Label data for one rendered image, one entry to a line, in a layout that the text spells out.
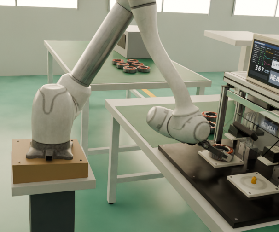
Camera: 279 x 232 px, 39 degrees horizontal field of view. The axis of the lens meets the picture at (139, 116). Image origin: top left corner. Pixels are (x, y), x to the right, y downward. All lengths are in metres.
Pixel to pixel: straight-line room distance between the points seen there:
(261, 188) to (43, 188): 0.84
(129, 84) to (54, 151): 1.48
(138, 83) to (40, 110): 1.53
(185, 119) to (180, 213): 1.45
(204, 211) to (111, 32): 0.81
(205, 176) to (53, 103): 0.67
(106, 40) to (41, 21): 4.27
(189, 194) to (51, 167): 0.54
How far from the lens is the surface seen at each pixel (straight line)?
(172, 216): 2.74
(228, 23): 7.02
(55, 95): 1.53
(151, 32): 1.50
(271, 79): 1.69
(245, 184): 1.60
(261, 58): 1.74
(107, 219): 2.65
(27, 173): 1.54
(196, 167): 1.68
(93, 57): 1.68
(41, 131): 1.56
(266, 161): 1.59
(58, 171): 1.55
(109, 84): 2.89
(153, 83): 3.01
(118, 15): 1.65
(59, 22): 5.94
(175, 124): 1.43
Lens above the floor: 1.52
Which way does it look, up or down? 20 degrees down
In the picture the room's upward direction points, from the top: 4 degrees clockwise
